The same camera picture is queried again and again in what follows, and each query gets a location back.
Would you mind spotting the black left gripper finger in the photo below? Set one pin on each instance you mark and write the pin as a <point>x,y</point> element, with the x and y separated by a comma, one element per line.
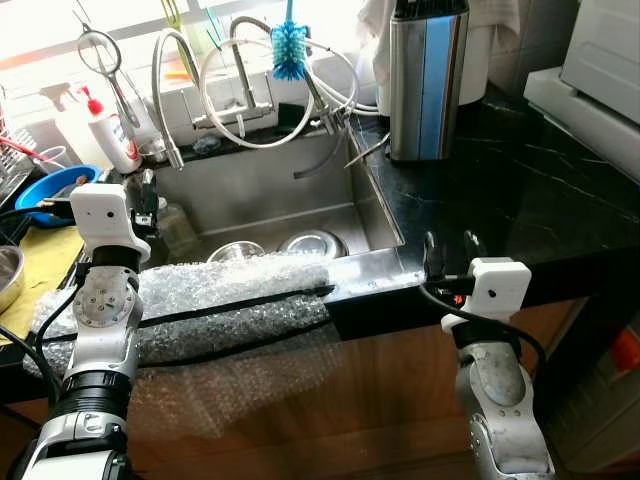
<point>149,187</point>

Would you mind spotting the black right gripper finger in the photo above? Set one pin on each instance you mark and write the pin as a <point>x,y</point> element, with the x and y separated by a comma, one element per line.
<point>433,255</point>
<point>472,246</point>

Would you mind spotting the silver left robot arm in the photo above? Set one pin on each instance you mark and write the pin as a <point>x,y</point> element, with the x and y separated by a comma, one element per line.
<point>100,310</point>

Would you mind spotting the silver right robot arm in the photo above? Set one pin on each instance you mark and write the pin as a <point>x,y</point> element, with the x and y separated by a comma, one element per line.
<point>500,390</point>

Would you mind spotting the steel kitchen sink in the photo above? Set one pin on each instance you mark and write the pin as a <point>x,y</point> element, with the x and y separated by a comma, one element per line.
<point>260,195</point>

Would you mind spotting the clear plastic bottle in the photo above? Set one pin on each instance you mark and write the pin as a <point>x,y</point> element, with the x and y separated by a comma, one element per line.
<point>178,230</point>

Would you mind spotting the small steel cup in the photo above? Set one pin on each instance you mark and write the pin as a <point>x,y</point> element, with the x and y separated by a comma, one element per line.
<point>154,152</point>

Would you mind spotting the white red pump soap bottle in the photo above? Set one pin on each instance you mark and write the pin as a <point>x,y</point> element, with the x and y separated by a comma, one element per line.
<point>115,145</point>

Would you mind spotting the flexible steel gooseneck faucet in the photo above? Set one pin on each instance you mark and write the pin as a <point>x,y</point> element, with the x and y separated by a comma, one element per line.
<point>157,100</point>

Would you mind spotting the steel bowl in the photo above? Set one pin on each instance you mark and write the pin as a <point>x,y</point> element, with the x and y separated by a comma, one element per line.
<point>235,252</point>
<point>8,280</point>
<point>312,245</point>

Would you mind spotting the white spray bottle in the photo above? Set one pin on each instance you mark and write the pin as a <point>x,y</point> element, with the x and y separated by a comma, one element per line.
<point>70,130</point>

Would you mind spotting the blue plastic bowl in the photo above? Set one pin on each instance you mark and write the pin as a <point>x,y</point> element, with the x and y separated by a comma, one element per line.
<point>45,185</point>

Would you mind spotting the clear plastic cup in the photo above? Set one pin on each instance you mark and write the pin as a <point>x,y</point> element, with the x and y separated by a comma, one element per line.
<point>48,158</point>

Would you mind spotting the bubble wrap sheet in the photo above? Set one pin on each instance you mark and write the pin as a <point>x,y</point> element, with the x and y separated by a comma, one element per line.
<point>230,290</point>

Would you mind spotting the steel mixer tap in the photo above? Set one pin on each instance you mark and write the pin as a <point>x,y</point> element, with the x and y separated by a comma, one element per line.
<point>232,115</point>

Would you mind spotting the yellow cloth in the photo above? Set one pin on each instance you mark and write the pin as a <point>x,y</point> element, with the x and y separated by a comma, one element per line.
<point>30,290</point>

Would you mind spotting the steel knife block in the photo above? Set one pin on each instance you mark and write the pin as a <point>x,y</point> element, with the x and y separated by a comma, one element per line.
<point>428,90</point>

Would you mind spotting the wooden base cabinet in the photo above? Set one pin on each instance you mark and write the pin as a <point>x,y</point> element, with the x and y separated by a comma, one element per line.
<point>320,400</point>

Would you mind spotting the orange plastic object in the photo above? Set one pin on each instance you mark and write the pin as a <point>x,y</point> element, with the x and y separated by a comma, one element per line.
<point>625,350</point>

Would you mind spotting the blue bottle brush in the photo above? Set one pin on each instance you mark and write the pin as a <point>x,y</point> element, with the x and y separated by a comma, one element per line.
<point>290,50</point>

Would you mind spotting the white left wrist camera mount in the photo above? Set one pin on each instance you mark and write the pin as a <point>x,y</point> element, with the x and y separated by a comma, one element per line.
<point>105,215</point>

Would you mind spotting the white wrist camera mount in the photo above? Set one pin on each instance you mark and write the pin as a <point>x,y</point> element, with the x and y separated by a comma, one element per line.
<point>105,215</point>
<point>500,285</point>

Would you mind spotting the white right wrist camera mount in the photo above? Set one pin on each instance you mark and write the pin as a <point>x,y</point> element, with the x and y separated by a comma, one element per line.
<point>500,285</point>

